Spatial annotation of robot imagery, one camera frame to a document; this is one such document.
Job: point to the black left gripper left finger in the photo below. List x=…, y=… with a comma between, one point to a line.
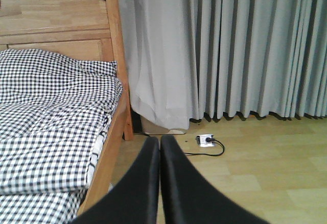
x=134, y=199

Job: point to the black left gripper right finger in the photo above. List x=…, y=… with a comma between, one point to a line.
x=188, y=197

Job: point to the silver floor power socket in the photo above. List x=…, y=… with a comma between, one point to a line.
x=205, y=140

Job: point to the black white checkered bedding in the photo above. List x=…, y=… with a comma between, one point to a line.
x=55, y=115

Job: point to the grey pleated curtain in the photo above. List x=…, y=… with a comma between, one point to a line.
x=257, y=56

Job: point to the white sheer curtain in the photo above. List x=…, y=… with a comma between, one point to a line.
x=159, y=54

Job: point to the wooden bed frame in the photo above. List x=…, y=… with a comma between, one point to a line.
x=88, y=30

